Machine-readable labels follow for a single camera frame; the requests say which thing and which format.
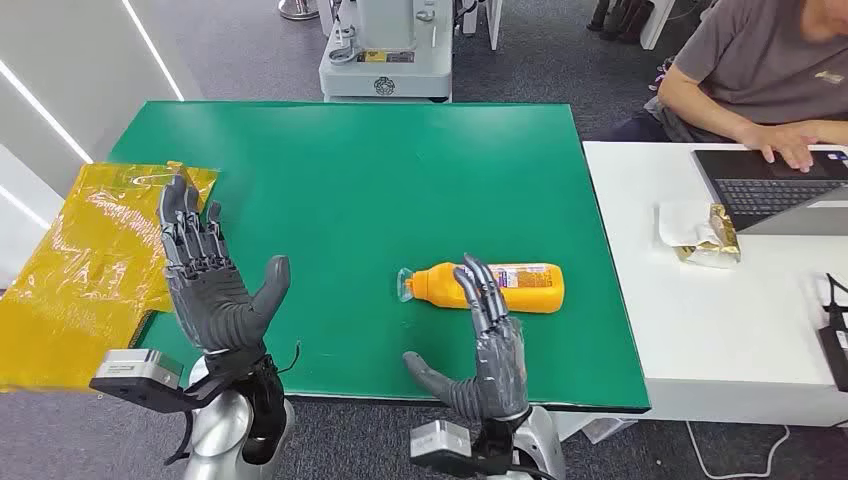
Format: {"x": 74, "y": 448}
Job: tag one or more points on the person's right hand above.
{"x": 782, "y": 142}

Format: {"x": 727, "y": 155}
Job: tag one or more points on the orange plastic bottle clear cap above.
{"x": 430, "y": 288}

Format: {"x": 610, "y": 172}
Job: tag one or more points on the yellow plastic bag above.
{"x": 73, "y": 278}

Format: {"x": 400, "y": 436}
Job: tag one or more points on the white machine base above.
{"x": 397, "y": 79}

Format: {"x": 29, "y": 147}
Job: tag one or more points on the white table foot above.
{"x": 596, "y": 427}

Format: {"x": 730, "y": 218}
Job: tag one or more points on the gold foil wrapper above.
{"x": 725, "y": 228}

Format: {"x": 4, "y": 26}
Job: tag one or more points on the black power adapter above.
{"x": 838, "y": 351}

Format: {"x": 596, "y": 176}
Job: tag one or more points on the green table mat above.
{"x": 364, "y": 185}

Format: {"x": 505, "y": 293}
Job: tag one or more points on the chrome round stand base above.
{"x": 298, "y": 10}

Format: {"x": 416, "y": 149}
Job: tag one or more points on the person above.
{"x": 748, "y": 66}

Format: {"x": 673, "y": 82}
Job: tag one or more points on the black shoes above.
{"x": 619, "y": 20}

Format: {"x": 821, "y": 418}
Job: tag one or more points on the white furniture panel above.
{"x": 656, "y": 23}

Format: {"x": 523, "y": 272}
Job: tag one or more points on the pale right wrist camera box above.
{"x": 437, "y": 444}

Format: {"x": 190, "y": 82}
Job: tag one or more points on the dark grey laptop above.
{"x": 762, "y": 192}

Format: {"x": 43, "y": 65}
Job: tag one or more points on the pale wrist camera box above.
{"x": 437, "y": 444}
{"x": 136, "y": 368}

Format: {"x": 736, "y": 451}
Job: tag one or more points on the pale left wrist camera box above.
{"x": 136, "y": 368}

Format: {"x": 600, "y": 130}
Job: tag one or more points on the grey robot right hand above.
{"x": 500, "y": 371}

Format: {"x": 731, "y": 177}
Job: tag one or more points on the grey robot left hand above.
{"x": 212, "y": 305}

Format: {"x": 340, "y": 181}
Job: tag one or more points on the person's left forearm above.
{"x": 835, "y": 130}

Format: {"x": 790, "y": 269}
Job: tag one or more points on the white paper napkin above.
{"x": 682, "y": 222}

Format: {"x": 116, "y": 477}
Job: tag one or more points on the white table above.
{"x": 729, "y": 331}

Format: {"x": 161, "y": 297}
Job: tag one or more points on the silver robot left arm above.
{"x": 218, "y": 430}

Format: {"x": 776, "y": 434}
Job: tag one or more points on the person's right forearm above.
{"x": 696, "y": 109}

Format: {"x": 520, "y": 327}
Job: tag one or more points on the white post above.
{"x": 493, "y": 26}

